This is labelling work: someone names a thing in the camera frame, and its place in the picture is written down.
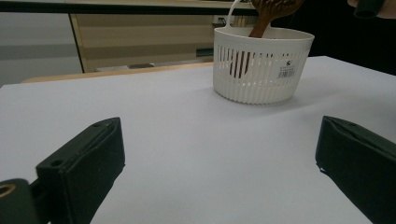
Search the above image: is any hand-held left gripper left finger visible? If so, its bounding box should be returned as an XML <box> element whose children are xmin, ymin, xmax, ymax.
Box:
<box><xmin>35</xmin><ymin>117</ymin><xmax>126</xmax><ymax>224</ymax></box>

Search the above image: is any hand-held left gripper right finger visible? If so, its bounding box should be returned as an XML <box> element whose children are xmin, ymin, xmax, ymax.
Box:
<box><xmin>315</xmin><ymin>115</ymin><xmax>396</xmax><ymax>224</ymax></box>

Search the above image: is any wooden hairbrush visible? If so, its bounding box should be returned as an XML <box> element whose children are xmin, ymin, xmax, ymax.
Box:
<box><xmin>228</xmin><ymin>0</ymin><xmax>305</xmax><ymax>78</ymax></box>

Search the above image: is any white slatted plastic basket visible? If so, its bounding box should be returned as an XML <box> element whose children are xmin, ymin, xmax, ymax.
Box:
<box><xmin>212</xmin><ymin>0</ymin><xmax>316</xmax><ymax>105</ymax></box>

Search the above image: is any black curtain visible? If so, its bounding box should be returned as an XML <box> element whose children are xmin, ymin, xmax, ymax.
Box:
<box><xmin>270</xmin><ymin>0</ymin><xmax>396</xmax><ymax>77</ymax></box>

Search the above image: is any dark flat box under desk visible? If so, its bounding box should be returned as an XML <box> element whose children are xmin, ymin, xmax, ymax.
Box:
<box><xmin>128</xmin><ymin>63</ymin><xmax>155</xmax><ymax>70</ymax></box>

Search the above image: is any light wooden desk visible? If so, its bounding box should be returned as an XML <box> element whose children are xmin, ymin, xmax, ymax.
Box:
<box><xmin>69</xmin><ymin>0</ymin><xmax>260</xmax><ymax>74</ymax></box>

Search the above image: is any teal box under desk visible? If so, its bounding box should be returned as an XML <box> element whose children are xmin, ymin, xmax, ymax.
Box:
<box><xmin>195</xmin><ymin>47</ymin><xmax>215</xmax><ymax>58</ymax></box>

